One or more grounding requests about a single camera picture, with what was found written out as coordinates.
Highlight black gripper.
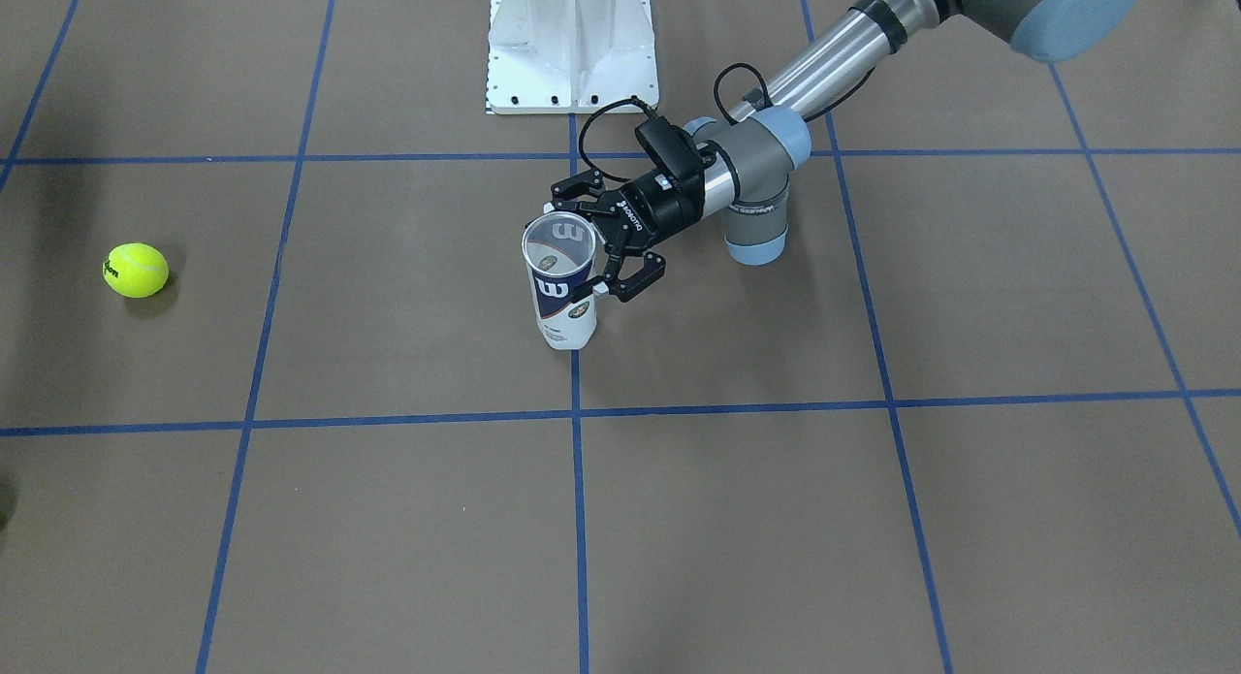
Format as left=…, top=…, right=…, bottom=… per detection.
left=551, top=170, right=705, bottom=303

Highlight clear tennis ball can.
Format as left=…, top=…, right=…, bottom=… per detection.
left=522, top=207, right=597, bottom=351

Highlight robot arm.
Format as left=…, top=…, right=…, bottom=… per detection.
left=530, top=0, right=1136, bottom=307

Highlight yellow tennis ball far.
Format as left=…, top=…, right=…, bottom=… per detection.
left=102, top=242, right=172, bottom=299

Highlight brown paper table mat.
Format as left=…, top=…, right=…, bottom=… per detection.
left=2, top=0, right=1239, bottom=673

